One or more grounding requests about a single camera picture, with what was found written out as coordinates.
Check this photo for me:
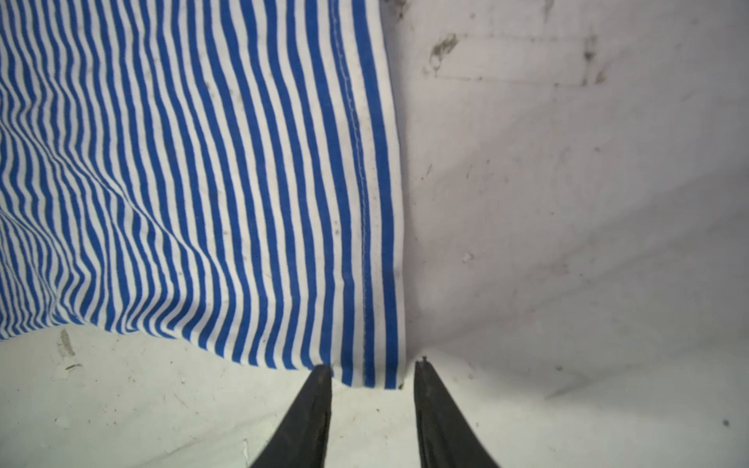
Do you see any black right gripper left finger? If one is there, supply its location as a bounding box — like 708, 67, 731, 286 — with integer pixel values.
252, 365, 332, 468

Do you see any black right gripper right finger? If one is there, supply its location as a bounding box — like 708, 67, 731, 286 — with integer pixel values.
414, 359, 499, 468

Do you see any blue white striped tank top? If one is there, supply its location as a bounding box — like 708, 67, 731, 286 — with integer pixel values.
1, 1, 407, 389

